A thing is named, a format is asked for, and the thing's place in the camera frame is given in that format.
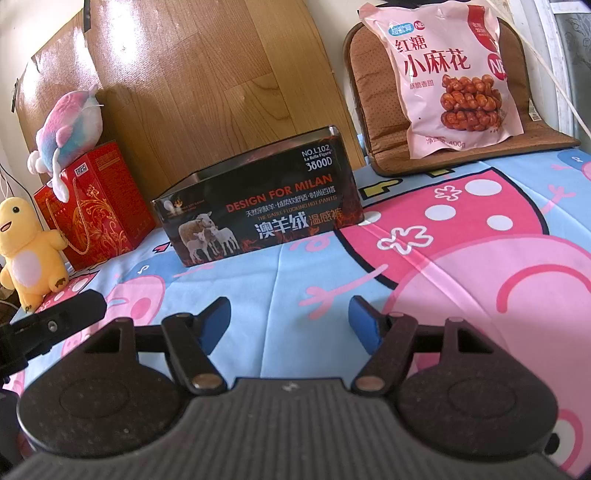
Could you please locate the red gift bag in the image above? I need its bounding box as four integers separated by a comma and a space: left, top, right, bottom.
34, 141, 155, 271

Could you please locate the pink blue unicorn plush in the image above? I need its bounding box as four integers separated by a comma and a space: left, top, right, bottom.
27, 84, 103, 203

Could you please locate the brown seat cushion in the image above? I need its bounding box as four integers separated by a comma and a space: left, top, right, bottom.
344, 20, 580, 176

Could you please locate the pink fried dough snack bag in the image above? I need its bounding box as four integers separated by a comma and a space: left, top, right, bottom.
359, 1, 524, 159

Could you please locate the peppa pig blue bedsheet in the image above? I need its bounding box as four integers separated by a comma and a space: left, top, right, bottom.
8, 146, 591, 478

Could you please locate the white power cable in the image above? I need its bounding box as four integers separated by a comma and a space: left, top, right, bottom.
484, 0, 591, 133

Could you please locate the wooden headboard panel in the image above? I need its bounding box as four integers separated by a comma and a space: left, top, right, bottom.
15, 1, 363, 200

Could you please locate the yellow duck plush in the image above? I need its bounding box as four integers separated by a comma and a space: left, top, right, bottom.
0, 197, 69, 313

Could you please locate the black sheep print box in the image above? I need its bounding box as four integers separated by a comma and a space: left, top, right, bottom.
152, 125, 363, 266

